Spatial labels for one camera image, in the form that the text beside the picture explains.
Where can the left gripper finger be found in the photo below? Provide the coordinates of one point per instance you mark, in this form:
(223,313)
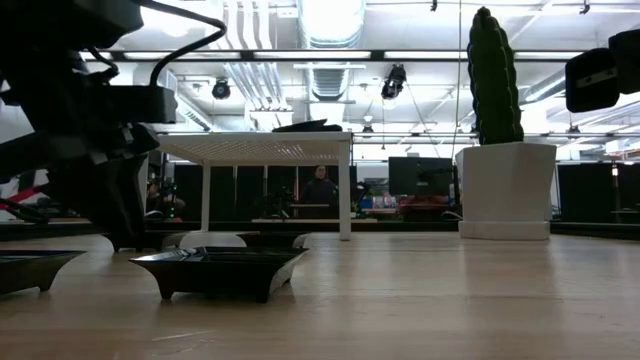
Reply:
(110,200)

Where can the large black square plate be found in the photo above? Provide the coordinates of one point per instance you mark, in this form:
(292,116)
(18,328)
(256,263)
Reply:
(310,126)

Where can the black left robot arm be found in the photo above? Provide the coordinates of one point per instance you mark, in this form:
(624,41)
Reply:
(60,20)

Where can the person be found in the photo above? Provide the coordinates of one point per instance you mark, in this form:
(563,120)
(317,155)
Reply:
(320,192)
(162,202)

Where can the black curved strut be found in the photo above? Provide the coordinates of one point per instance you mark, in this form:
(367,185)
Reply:
(22,214)

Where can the green cactus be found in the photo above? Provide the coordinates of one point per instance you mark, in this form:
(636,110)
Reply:
(492,75)

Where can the black partition panel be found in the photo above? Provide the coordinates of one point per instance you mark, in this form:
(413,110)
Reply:
(585,190)
(225,192)

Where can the white faceted plant pot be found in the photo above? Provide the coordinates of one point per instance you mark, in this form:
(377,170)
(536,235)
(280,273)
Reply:
(505,190)

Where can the white perforated metal shelf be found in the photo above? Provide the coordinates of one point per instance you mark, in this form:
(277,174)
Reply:
(250,142)

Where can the black ceiling spotlight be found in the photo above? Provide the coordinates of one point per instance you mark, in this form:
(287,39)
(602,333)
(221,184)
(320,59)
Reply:
(394,81)
(221,89)

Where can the black computer monitor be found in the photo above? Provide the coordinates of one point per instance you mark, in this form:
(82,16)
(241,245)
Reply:
(420,175)

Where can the black linear ceiling light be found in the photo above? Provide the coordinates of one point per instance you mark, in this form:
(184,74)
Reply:
(376,55)

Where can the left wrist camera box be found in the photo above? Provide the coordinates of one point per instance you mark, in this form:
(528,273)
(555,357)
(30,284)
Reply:
(145,105)

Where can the black aluminium table frame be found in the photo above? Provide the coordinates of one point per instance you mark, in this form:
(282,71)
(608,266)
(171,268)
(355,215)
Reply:
(400,226)

